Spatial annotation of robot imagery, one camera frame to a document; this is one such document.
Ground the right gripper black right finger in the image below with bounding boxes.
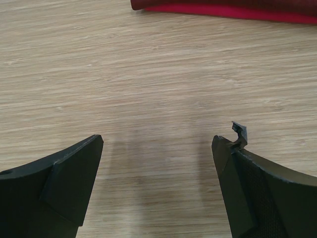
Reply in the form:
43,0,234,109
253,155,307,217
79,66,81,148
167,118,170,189
211,123,317,238

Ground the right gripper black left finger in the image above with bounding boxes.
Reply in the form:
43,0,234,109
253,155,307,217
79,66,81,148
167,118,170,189
0,134,104,238

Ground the folded dark red shirt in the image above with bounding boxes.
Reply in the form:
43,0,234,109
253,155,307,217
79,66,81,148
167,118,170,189
130,0,317,24

